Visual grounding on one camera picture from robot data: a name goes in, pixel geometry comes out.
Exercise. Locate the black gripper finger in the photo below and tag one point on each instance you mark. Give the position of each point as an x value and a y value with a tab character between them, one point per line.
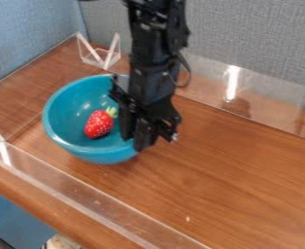
145	135
128	123

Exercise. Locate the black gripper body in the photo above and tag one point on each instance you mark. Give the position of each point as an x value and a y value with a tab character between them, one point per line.
145	92

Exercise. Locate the red toy strawberry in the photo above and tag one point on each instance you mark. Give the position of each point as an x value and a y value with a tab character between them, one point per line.
100	122

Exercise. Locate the blue bowl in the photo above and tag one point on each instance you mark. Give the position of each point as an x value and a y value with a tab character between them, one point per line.
65	114

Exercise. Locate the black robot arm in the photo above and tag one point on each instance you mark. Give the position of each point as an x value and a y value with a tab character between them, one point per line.
158	33

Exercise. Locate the clear acrylic front barrier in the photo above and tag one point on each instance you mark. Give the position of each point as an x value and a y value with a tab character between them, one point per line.
104	209

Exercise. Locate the clear acrylic barrier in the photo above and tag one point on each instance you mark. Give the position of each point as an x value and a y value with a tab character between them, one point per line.
261	98
104	209

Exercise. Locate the clear acrylic back barrier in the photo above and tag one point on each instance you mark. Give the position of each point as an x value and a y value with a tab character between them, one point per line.
261	98

